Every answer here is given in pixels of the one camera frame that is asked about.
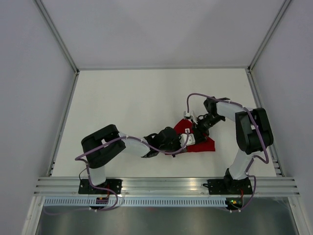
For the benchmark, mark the right aluminium frame post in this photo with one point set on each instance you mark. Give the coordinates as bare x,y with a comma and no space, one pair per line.
270,32

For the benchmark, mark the white slotted cable duct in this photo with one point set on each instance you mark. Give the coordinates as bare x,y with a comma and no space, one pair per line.
137,201

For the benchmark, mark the aluminium frame post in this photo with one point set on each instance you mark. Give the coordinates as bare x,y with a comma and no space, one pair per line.
56,35
270,32

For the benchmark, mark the left aluminium frame post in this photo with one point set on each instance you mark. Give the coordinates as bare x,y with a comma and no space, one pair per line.
56,35

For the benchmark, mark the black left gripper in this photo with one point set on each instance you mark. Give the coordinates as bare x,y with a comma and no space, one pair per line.
177,139

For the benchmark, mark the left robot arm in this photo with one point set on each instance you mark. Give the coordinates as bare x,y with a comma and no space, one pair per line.
102,146

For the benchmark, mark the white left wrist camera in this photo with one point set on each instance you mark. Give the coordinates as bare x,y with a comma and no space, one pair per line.
188,138

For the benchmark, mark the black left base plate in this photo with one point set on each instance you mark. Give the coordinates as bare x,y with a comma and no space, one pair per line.
112,184

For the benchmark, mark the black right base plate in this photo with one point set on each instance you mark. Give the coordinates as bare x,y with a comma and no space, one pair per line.
221,187

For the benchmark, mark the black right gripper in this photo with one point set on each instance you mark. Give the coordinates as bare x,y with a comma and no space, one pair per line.
198,131

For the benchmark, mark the aluminium front rail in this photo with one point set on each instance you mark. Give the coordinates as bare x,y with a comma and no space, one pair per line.
265,186

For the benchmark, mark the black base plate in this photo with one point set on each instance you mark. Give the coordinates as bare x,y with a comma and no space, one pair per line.
221,187
112,184

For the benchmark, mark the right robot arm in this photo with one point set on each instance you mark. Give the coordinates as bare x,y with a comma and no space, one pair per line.
253,135

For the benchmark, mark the red cloth napkin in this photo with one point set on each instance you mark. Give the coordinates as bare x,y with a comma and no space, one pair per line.
198,147

